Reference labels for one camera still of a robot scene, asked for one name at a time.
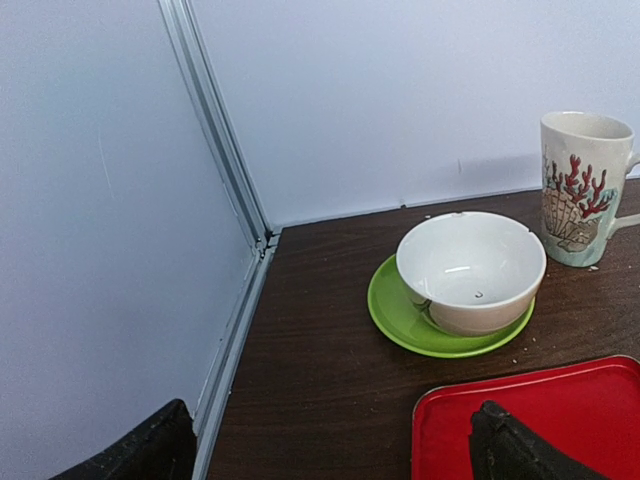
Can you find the tall white patterned mug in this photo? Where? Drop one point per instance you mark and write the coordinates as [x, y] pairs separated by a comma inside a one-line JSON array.
[[586, 158]]

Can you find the left aluminium frame post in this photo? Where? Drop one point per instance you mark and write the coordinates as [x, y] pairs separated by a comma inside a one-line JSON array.
[[245, 241]]

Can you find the white bowl on saucer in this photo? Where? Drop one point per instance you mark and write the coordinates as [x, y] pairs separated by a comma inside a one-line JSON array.
[[474, 272]]

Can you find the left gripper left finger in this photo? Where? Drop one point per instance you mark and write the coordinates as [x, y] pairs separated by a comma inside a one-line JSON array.
[[163, 446]]

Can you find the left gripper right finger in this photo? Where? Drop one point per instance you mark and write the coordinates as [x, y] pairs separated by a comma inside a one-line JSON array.
[[502, 447]]

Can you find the red tin lid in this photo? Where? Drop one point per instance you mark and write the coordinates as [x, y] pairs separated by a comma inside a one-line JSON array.
[[588, 410]]

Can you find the green saucer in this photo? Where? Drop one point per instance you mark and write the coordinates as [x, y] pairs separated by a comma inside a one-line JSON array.
[[409, 327]]

